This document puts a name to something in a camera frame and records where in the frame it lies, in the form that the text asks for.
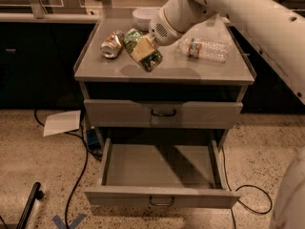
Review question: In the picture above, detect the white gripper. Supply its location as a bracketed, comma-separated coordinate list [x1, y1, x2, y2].
[131, 0, 214, 62]

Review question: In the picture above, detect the green crushed can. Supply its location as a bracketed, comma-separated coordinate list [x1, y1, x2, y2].
[123, 28, 163, 73]

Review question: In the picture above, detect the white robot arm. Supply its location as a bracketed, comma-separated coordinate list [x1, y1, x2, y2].
[131, 0, 305, 102]

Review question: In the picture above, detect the orange crushed can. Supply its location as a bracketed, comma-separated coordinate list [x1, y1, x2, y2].
[100, 31, 124, 59]

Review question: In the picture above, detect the grey metal drawer cabinet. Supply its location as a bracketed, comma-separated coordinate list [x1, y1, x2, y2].
[75, 9, 254, 145]

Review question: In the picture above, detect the closed grey upper drawer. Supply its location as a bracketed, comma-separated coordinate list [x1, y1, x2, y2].
[84, 99, 243, 129]

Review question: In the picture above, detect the dark long counter cabinet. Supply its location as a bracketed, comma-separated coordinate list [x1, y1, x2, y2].
[0, 22, 305, 113]

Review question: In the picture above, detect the open grey middle drawer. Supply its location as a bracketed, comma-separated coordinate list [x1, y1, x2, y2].
[85, 138, 240, 209]

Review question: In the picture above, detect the white bowl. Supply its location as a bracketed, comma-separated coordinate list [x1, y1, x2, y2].
[132, 8, 158, 31]

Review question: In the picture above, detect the clear plastic water bottle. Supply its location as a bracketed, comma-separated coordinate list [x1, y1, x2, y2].
[177, 38, 230, 63]

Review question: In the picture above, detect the blue box on floor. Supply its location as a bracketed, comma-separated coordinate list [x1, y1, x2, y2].
[86, 129, 100, 150]

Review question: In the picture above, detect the white paper sheet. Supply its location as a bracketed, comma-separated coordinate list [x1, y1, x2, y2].
[43, 111, 81, 136]

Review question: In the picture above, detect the black bar on floor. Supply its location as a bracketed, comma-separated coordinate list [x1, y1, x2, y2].
[16, 182, 44, 229]

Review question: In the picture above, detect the blue tape cross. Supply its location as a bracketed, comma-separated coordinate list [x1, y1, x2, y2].
[51, 213, 87, 229]

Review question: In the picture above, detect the black cable left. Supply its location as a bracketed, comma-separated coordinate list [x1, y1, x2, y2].
[33, 109, 103, 229]

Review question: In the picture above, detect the black cable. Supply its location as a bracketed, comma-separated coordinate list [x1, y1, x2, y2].
[33, 109, 103, 229]
[220, 146, 274, 229]

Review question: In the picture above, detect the black cable right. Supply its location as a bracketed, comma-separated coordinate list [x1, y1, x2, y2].
[220, 146, 274, 229]

